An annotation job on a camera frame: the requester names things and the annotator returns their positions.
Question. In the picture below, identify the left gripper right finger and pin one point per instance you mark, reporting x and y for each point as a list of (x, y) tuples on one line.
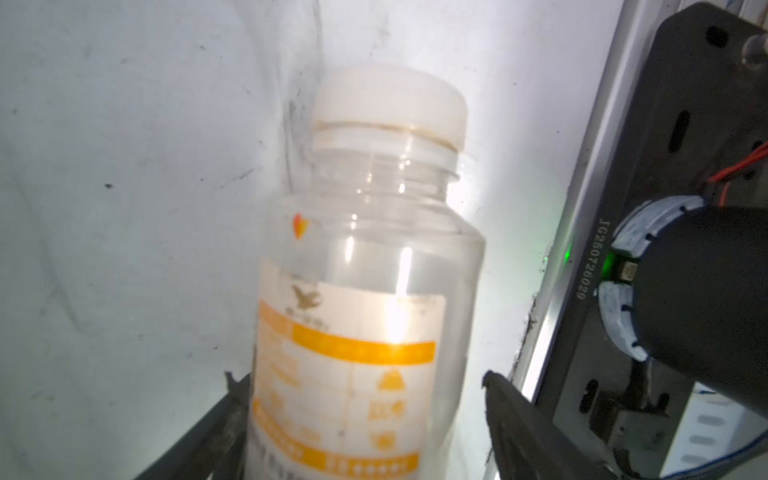
[(525, 444)]

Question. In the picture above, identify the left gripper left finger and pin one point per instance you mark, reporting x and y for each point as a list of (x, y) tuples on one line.
[(214, 448)]

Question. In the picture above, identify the clear bottle white label front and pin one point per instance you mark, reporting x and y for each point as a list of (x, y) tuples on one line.
[(367, 289)]

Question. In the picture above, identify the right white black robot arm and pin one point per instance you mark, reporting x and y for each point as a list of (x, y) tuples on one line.
[(690, 292)]

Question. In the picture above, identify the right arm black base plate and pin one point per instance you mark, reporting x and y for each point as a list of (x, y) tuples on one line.
[(696, 125)]

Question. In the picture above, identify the aluminium front rail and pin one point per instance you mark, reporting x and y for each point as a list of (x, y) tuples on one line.
[(637, 23)]

